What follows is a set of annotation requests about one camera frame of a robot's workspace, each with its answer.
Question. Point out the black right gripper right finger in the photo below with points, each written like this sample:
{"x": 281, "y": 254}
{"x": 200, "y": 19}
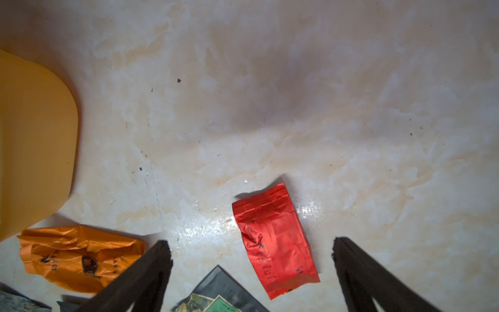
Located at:
{"x": 365, "y": 282}

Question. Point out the orange foil tea bag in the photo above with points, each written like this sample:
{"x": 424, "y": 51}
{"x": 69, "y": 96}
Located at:
{"x": 78, "y": 258}

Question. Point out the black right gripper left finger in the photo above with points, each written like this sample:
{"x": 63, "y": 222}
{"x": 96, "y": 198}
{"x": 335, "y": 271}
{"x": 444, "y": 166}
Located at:
{"x": 141, "y": 287}

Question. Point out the yellow plastic storage box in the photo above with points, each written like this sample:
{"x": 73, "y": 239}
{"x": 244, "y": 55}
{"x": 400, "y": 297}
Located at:
{"x": 39, "y": 132}

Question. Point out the illustrated tea bag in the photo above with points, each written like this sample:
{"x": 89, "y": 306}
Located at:
{"x": 13, "y": 301}

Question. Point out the red foil tea bag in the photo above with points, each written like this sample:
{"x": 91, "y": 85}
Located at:
{"x": 275, "y": 241}

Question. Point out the dark oolong tea bag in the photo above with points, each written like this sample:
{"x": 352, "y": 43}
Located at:
{"x": 218, "y": 291}

